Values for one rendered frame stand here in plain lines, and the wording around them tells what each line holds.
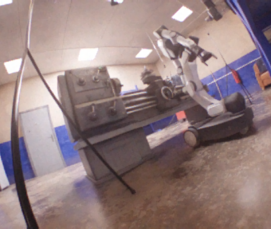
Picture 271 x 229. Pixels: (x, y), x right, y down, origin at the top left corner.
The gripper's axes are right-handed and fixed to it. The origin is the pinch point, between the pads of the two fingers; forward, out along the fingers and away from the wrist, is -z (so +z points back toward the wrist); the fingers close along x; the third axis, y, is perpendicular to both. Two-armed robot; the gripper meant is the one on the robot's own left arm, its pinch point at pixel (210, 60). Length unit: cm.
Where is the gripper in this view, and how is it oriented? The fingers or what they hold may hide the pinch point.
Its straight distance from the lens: 117.8
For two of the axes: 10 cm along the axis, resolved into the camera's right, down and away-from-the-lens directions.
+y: -5.3, -3.6, -7.7
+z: -3.5, -7.3, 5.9
